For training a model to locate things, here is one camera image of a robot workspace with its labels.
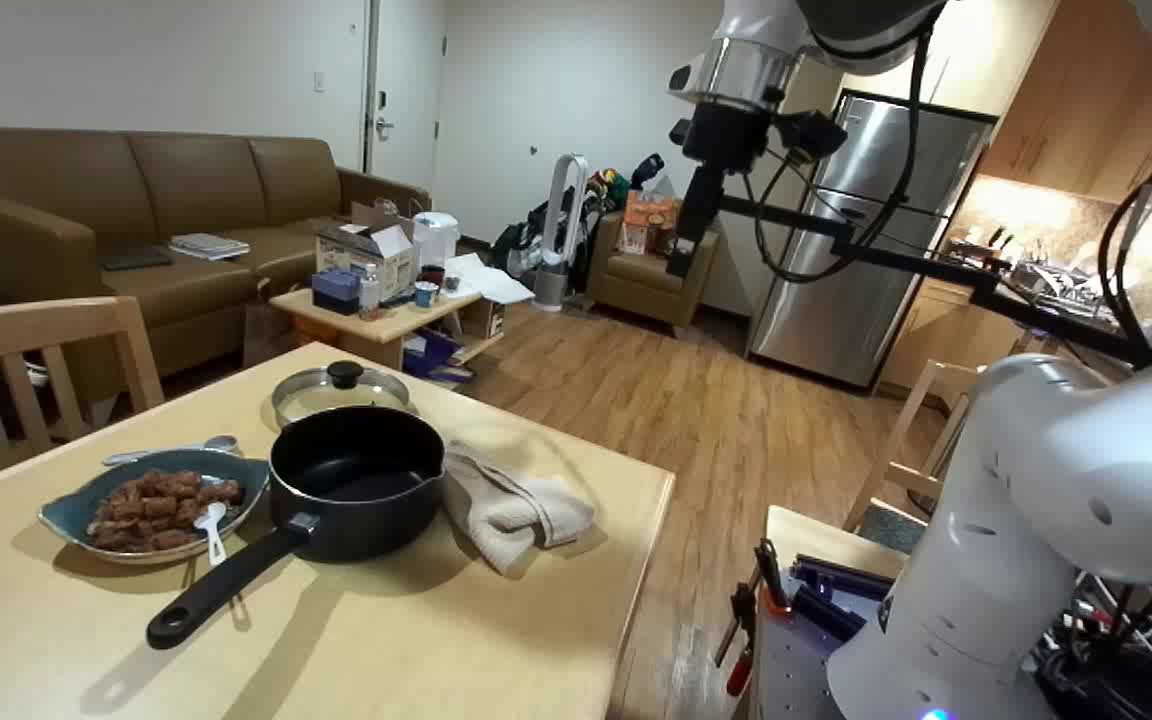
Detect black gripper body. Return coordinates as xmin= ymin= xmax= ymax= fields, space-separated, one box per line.
xmin=668 ymin=101 xmax=778 ymax=180

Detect white cloth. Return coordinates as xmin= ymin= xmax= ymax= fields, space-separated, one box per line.
xmin=439 ymin=438 xmax=604 ymax=580
xmin=449 ymin=253 xmax=540 ymax=310

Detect glass pot lid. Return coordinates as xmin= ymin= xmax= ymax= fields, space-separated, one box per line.
xmin=266 ymin=357 xmax=417 ymax=433

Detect orange box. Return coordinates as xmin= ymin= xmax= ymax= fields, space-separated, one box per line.
xmin=615 ymin=192 xmax=688 ymax=260

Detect tan armchair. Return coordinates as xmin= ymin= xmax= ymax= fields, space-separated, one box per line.
xmin=582 ymin=217 xmax=726 ymax=338

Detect white standing fan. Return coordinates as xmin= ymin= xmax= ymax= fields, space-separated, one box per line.
xmin=532 ymin=153 xmax=597 ymax=316

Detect stainless steel refrigerator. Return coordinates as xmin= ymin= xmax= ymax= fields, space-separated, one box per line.
xmin=749 ymin=89 xmax=1001 ymax=396

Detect pile of dark bags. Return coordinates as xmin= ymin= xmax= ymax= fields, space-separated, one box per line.
xmin=483 ymin=208 xmax=554 ymax=283

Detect black horizontal bar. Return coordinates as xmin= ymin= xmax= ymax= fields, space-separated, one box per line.
xmin=715 ymin=192 xmax=1152 ymax=373

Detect white jug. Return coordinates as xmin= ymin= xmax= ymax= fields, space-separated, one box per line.
xmin=407 ymin=208 xmax=463 ymax=274

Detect wooden slatted dining chair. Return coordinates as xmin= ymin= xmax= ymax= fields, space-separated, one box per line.
xmin=845 ymin=357 xmax=994 ymax=537
xmin=0 ymin=294 xmax=169 ymax=496

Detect white cardboard box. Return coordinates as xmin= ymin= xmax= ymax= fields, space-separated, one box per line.
xmin=312 ymin=217 xmax=422 ymax=316

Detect white door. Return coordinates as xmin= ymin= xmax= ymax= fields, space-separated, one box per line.
xmin=362 ymin=0 xmax=449 ymax=192

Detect small wooden robot table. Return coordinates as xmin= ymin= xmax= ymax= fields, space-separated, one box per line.
xmin=745 ymin=501 xmax=915 ymax=720

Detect wooden coffee table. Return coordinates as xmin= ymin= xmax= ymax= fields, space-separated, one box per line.
xmin=266 ymin=280 xmax=498 ymax=378

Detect blue box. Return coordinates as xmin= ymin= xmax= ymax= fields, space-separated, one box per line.
xmin=309 ymin=265 xmax=369 ymax=321

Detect wooden kitchen cabinet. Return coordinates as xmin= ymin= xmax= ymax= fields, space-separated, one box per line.
xmin=971 ymin=0 xmax=1152 ymax=213

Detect stack of papers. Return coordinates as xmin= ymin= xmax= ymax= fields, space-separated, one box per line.
xmin=169 ymin=232 xmax=255 ymax=269

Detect small clear bottle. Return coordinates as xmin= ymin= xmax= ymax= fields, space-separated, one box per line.
xmin=191 ymin=496 xmax=249 ymax=628

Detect brown sofa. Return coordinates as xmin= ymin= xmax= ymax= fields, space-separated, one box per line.
xmin=0 ymin=125 xmax=436 ymax=394

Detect brown food pieces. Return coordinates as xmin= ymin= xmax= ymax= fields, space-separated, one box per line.
xmin=84 ymin=469 xmax=249 ymax=558

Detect teal plate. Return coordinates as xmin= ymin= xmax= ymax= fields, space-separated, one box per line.
xmin=34 ymin=445 xmax=275 ymax=571

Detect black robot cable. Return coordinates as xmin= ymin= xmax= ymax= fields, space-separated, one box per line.
xmin=749 ymin=22 xmax=943 ymax=288

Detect red handled clamp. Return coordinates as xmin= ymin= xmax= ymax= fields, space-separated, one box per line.
xmin=715 ymin=537 xmax=794 ymax=701

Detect black pot with handle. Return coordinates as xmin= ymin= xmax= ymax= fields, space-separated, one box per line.
xmin=145 ymin=406 xmax=449 ymax=653

